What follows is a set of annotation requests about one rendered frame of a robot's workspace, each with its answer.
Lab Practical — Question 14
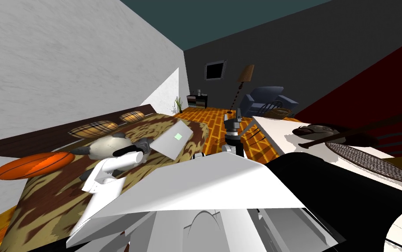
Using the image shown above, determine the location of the orange basketball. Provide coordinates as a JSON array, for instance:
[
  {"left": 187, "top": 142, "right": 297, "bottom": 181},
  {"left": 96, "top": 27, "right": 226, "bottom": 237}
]
[{"left": 0, "top": 150, "right": 77, "bottom": 181}]

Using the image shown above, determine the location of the black framed wall picture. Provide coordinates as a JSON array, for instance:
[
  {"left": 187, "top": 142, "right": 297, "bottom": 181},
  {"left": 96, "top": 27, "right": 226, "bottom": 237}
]
[{"left": 204, "top": 59, "right": 228, "bottom": 81}]

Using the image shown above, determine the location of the small plaid pillow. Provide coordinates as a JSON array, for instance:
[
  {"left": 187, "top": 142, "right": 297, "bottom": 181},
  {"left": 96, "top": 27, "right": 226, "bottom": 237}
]
[{"left": 118, "top": 111, "right": 145, "bottom": 123}]

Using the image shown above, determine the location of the bed with brown patterned cover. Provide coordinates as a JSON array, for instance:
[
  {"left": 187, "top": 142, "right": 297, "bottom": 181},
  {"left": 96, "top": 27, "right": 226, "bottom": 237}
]
[{"left": 0, "top": 104, "right": 210, "bottom": 252}]

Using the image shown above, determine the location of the floor lamp with brown shade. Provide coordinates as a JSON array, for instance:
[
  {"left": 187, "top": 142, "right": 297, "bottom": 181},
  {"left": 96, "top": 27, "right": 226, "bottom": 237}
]
[{"left": 226, "top": 64, "right": 256, "bottom": 115}]

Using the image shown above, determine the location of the white laptop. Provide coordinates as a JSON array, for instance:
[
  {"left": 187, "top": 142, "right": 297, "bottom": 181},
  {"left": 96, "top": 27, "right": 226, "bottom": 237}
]
[{"left": 150, "top": 120, "right": 194, "bottom": 160}]

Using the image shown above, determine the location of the dark wooden chair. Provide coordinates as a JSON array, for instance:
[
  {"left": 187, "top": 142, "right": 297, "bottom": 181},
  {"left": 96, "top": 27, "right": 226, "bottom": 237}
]
[{"left": 257, "top": 100, "right": 293, "bottom": 120}]

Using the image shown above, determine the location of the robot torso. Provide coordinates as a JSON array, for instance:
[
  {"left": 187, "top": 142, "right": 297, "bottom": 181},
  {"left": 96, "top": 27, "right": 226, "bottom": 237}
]
[{"left": 66, "top": 152, "right": 339, "bottom": 252}]

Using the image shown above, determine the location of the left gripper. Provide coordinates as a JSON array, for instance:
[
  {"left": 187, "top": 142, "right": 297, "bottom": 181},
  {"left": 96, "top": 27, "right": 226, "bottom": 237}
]
[{"left": 134, "top": 137, "right": 154, "bottom": 156}]

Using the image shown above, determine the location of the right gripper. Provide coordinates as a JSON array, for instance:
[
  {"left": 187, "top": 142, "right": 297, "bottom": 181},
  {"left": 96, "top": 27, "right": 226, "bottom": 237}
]
[{"left": 223, "top": 108, "right": 243, "bottom": 132}]

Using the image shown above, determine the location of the blue armchair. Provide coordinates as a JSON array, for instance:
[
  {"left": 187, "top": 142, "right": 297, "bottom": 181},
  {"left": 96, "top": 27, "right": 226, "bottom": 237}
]
[{"left": 239, "top": 86, "right": 300, "bottom": 118}]

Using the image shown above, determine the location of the dark brown baseball bat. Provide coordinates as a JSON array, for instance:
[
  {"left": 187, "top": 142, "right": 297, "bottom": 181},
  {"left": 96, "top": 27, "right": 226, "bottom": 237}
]
[{"left": 298, "top": 106, "right": 402, "bottom": 149}]

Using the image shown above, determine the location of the large plaid pillow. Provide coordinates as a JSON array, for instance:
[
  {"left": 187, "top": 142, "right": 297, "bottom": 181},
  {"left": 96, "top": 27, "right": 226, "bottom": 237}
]
[{"left": 68, "top": 120, "right": 120, "bottom": 139}]

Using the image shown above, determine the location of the small dark dresser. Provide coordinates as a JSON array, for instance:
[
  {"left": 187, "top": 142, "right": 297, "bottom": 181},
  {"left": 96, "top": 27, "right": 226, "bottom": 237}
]
[{"left": 186, "top": 90, "right": 209, "bottom": 110}]

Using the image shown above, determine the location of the dark brown hat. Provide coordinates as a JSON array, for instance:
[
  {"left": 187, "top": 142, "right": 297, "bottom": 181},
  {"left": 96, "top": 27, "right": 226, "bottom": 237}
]
[{"left": 292, "top": 124, "right": 335, "bottom": 137}]

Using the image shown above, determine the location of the dark tennis racket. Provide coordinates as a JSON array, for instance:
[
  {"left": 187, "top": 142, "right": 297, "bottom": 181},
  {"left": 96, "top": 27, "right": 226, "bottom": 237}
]
[{"left": 325, "top": 141, "right": 402, "bottom": 185}]

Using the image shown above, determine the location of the white table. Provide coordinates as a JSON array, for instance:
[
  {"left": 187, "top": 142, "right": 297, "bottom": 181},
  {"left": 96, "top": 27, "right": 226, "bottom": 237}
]
[{"left": 251, "top": 115, "right": 402, "bottom": 195}]

